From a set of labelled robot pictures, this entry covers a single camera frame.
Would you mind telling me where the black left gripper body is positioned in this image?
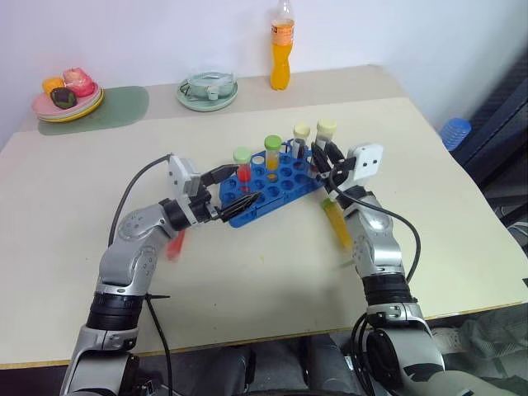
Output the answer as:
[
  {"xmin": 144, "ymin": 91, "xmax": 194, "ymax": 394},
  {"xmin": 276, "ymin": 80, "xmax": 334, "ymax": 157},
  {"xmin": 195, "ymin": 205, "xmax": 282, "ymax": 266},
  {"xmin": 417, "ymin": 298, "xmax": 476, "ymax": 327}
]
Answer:
[{"xmin": 187, "ymin": 175, "xmax": 222, "ymax": 226}]

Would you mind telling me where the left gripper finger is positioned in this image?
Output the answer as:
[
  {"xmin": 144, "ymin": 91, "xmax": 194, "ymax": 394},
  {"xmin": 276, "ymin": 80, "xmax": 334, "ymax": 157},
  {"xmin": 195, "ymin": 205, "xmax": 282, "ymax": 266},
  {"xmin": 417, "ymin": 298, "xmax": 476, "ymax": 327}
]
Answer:
[
  {"xmin": 212, "ymin": 191, "xmax": 264, "ymax": 224},
  {"xmin": 200, "ymin": 163, "xmax": 240, "ymax": 187}
]

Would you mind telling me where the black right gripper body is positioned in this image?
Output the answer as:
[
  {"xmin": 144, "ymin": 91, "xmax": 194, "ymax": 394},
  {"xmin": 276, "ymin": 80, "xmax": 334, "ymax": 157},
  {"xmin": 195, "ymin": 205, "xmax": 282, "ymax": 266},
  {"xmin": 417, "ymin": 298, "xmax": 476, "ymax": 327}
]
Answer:
[{"xmin": 327, "ymin": 158, "xmax": 358, "ymax": 194}]

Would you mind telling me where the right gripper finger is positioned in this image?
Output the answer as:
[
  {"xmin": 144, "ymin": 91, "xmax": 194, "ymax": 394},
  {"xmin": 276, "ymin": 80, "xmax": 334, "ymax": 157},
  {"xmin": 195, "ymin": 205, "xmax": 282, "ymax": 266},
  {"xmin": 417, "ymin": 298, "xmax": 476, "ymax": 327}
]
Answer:
[
  {"xmin": 310, "ymin": 142, "xmax": 332, "ymax": 181},
  {"xmin": 323, "ymin": 141, "xmax": 347, "ymax": 167}
]

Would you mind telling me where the tube with pale yellow cap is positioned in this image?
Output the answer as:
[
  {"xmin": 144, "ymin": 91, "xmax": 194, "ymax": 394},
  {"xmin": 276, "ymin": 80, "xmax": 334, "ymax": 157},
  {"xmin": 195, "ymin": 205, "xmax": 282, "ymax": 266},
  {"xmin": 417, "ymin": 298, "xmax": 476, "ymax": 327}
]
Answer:
[
  {"xmin": 292, "ymin": 120, "xmax": 312, "ymax": 167},
  {"xmin": 315, "ymin": 119, "xmax": 339, "ymax": 156}
]

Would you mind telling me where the blue test tube rack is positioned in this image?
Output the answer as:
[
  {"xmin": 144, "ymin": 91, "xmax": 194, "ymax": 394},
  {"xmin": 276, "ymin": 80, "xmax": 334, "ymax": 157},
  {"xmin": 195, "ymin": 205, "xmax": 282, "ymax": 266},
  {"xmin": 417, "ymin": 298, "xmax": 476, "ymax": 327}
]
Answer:
[{"xmin": 218, "ymin": 139, "xmax": 327, "ymax": 229}]

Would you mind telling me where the red test tube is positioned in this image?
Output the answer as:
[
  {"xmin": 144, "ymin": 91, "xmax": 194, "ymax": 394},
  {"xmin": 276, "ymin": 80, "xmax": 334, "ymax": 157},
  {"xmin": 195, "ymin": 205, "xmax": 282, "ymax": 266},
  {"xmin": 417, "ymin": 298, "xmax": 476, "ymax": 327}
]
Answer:
[{"xmin": 165, "ymin": 230, "xmax": 187, "ymax": 262}]

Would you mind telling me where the red tube green cap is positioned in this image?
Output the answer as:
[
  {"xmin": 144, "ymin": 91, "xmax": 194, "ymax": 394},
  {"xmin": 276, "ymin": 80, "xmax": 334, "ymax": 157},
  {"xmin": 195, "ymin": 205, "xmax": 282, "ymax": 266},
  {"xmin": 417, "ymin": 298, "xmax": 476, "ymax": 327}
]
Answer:
[{"xmin": 233, "ymin": 147, "xmax": 253, "ymax": 185}]

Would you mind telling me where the yellow tube green cap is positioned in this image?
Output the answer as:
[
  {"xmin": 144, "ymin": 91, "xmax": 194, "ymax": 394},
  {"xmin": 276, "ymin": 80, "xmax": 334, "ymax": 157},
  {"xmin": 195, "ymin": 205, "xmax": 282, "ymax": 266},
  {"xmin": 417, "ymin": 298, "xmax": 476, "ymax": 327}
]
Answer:
[
  {"xmin": 321, "ymin": 197, "xmax": 356, "ymax": 252},
  {"xmin": 263, "ymin": 134, "xmax": 283, "ymax": 172}
]

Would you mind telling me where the pale green plate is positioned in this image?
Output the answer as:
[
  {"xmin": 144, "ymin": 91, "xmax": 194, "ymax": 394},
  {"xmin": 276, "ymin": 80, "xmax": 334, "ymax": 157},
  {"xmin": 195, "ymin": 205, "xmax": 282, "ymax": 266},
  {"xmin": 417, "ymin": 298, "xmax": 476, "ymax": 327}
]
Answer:
[{"xmin": 177, "ymin": 78, "xmax": 240, "ymax": 112}]

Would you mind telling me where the glass container with lid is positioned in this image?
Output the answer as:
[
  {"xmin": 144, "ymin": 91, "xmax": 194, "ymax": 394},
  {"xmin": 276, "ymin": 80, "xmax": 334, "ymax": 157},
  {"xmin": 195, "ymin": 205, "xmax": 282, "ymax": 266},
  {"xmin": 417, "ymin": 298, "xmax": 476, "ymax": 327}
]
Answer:
[{"xmin": 182, "ymin": 70, "xmax": 238, "ymax": 101}]

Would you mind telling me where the orange soda bottle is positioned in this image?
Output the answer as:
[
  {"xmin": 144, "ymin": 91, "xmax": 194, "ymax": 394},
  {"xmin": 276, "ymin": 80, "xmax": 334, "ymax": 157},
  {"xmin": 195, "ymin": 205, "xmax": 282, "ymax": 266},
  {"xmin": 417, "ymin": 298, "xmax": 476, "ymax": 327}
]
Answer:
[{"xmin": 269, "ymin": 0, "xmax": 296, "ymax": 92}]

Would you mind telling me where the green placemat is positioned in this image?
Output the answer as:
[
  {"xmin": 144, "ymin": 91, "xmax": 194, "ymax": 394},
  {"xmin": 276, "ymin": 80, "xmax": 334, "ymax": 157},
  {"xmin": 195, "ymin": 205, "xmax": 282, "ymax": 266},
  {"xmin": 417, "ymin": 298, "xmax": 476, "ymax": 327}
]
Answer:
[{"xmin": 37, "ymin": 85, "xmax": 151, "ymax": 138}]

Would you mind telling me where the blue ribbed round object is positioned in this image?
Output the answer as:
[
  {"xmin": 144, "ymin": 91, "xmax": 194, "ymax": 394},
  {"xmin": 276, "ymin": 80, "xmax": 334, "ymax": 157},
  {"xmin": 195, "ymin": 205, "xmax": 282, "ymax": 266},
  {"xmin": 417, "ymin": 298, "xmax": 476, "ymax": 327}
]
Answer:
[{"xmin": 438, "ymin": 116, "xmax": 473, "ymax": 152}]

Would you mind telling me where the light green plate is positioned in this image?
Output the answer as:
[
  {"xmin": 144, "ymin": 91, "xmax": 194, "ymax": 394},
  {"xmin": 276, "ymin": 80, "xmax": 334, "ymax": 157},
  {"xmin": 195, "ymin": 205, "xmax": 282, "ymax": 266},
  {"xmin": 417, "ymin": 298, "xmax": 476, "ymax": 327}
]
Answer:
[{"xmin": 35, "ymin": 86, "xmax": 104, "ymax": 120}]

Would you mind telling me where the yellow plate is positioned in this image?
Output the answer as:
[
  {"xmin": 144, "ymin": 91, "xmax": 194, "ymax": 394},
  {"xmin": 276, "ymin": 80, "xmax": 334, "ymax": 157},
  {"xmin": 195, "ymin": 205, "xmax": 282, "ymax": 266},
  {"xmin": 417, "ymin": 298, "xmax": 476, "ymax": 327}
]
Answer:
[{"xmin": 36, "ymin": 91, "xmax": 106, "ymax": 124}]

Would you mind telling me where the dark grey rounded shape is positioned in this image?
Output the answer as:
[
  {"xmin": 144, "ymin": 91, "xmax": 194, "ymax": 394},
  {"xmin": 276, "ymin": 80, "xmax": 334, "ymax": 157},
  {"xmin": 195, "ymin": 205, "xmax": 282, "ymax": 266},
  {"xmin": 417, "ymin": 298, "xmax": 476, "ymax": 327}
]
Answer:
[
  {"xmin": 164, "ymin": 344, "xmax": 255, "ymax": 396},
  {"xmin": 307, "ymin": 334, "xmax": 361, "ymax": 396}
]

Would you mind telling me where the pink toy food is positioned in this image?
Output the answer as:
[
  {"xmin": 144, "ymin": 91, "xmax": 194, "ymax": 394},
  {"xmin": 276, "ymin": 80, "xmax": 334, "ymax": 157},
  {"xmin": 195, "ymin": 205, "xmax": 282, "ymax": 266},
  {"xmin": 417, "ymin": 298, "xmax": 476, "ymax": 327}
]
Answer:
[{"xmin": 62, "ymin": 66, "xmax": 99, "ymax": 97}]

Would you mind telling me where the black chair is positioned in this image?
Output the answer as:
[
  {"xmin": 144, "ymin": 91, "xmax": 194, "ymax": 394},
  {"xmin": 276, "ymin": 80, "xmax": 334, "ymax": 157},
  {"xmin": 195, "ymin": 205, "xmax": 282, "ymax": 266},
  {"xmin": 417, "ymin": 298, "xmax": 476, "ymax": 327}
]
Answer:
[{"xmin": 451, "ymin": 52, "xmax": 528, "ymax": 218}]

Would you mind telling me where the dark purple toy food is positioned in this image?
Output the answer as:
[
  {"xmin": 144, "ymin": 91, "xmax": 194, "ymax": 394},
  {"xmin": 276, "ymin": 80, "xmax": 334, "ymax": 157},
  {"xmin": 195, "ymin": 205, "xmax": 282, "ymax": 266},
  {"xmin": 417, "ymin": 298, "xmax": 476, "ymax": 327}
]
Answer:
[{"xmin": 49, "ymin": 87, "xmax": 78, "ymax": 110}]

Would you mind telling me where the pink plate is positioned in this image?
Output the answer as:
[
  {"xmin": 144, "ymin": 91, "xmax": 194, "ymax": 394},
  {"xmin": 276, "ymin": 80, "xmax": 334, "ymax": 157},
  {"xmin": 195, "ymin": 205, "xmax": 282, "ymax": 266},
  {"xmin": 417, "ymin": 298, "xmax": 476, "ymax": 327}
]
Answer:
[{"xmin": 31, "ymin": 81, "xmax": 102, "ymax": 118}]

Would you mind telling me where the orange toy fruit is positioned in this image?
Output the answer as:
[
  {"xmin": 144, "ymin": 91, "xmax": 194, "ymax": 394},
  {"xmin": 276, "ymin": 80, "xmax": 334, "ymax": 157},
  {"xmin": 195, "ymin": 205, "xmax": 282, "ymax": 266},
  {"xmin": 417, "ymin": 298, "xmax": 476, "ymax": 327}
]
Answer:
[{"xmin": 41, "ymin": 76, "xmax": 66, "ymax": 96}]

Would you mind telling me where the grey green cloth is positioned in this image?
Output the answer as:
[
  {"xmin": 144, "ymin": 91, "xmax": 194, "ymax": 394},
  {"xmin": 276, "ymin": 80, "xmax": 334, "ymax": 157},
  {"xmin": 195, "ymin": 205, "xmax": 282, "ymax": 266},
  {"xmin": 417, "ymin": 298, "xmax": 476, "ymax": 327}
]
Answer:
[{"xmin": 428, "ymin": 304, "xmax": 528, "ymax": 381}]

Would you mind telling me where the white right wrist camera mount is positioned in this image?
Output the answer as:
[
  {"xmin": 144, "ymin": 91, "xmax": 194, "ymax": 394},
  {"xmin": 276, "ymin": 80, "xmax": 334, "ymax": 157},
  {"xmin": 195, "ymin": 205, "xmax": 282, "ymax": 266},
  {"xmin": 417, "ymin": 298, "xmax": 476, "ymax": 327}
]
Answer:
[{"xmin": 345, "ymin": 142, "xmax": 385, "ymax": 191}]

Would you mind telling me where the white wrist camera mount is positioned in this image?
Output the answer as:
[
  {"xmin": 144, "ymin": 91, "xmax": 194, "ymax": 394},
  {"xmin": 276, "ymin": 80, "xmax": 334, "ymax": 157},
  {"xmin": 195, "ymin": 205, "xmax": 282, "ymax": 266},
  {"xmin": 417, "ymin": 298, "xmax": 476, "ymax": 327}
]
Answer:
[
  {"xmin": 345, "ymin": 142, "xmax": 385, "ymax": 191},
  {"xmin": 167, "ymin": 153, "xmax": 204, "ymax": 207}
]

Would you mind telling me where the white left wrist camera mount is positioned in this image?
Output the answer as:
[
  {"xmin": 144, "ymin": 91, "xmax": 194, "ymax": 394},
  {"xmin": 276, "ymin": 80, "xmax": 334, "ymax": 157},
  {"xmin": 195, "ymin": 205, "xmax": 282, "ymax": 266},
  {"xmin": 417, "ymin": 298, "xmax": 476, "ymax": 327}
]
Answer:
[{"xmin": 167, "ymin": 153, "xmax": 204, "ymax": 207}]

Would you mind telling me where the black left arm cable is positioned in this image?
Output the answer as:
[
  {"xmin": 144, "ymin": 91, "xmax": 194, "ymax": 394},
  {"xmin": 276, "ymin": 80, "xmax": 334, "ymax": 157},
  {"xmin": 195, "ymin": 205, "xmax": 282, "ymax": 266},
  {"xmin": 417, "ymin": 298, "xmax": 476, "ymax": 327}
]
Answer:
[{"xmin": 107, "ymin": 153, "xmax": 174, "ymax": 396}]

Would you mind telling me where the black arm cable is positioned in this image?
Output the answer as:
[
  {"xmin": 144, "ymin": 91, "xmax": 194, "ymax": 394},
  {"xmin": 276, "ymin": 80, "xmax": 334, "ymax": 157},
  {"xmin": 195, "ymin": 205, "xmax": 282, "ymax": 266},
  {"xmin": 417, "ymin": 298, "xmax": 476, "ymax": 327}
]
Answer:
[
  {"xmin": 107, "ymin": 153, "xmax": 174, "ymax": 396},
  {"xmin": 328, "ymin": 172, "xmax": 422, "ymax": 396}
]

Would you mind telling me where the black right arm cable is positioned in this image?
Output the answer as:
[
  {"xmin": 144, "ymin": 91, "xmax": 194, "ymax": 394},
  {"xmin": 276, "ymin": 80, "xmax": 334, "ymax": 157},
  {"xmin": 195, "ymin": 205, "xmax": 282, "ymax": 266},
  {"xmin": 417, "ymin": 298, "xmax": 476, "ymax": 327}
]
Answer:
[{"xmin": 328, "ymin": 172, "xmax": 422, "ymax": 396}]

